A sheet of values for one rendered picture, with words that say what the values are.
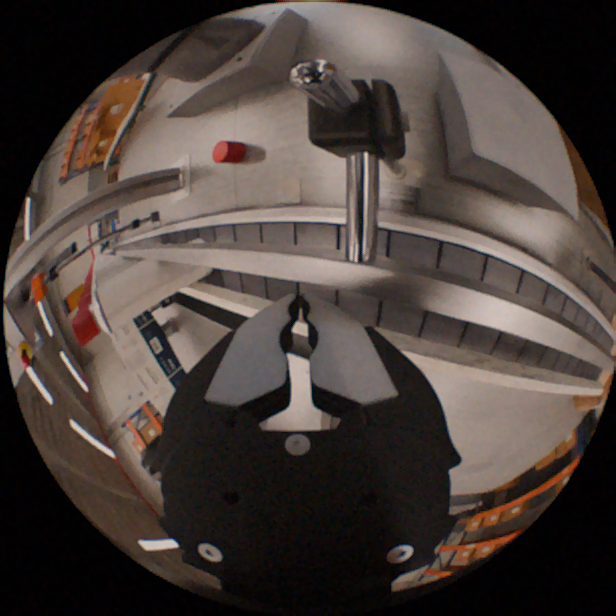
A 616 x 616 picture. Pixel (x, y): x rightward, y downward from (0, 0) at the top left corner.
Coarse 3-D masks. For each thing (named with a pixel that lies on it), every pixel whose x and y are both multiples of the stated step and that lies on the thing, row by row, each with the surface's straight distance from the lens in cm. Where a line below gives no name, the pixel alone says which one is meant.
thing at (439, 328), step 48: (144, 240) 56; (192, 240) 31; (240, 240) 22; (288, 240) 18; (336, 240) 16; (384, 240) 15; (432, 240) 15; (240, 288) 25; (288, 288) 20; (528, 288) 19; (432, 336) 18; (480, 336) 19
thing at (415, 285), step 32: (128, 256) 38; (160, 256) 20; (192, 256) 14; (224, 256) 11; (256, 256) 9; (288, 256) 8; (320, 256) 8; (352, 288) 7; (384, 288) 7; (416, 288) 7; (448, 288) 7; (480, 288) 8; (480, 320) 8; (512, 320) 8; (544, 320) 10; (576, 352) 14; (608, 352) 23
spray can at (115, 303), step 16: (128, 272) 24; (144, 272) 23; (160, 272) 23; (176, 272) 24; (192, 272) 25; (208, 272) 27; (112, 288) 23; (128, 288) 22; (144, 288) 23; (160, 288) 23; (176, 288) 25; (96, 304) 22; (112, 304) 22; (128, 304) 22; (144, 304) 23; (80, 320) 24; (96, 320) 23; (112, 320) 22; (128, 320) 24; (80, 336) 24
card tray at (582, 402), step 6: (612, 318) 54; (612, 324) 55; (612, 354) 69; (606, 372) 73; (600, 378) 69; (606, 378) 79; (606, 384) 83; (606, 390) 83; (576, 396) 57; (582, 396) 63; (588, 396) 69; (594, 396) 78; (600, 396) 84; (576, 402) 57; (582, 402) 63; (588, 402) 69; (594, 402) 77; (600, 402) 83; (576, 408) 56; (582, 408) 61; (588, 408) 67
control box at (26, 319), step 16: (16, 288) 53; (16, 304) 50; (16, 320) 48; (32, 320) 58; (16, 336) 50; (32, 336) 54; (16, 352) 54; (32, 352) 53; (16, 368) 58; (16, 384) 62
